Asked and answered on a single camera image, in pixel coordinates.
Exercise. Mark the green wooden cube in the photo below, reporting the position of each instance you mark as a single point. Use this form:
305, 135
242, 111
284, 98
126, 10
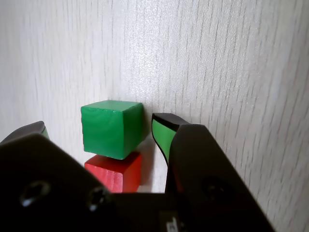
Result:
106, 130

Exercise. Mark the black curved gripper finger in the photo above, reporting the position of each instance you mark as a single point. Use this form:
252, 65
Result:
205, 181

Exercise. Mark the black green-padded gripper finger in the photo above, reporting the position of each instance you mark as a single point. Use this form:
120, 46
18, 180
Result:
36, 181

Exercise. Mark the red wooden cube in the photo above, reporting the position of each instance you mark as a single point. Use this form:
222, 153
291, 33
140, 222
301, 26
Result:
113, 176

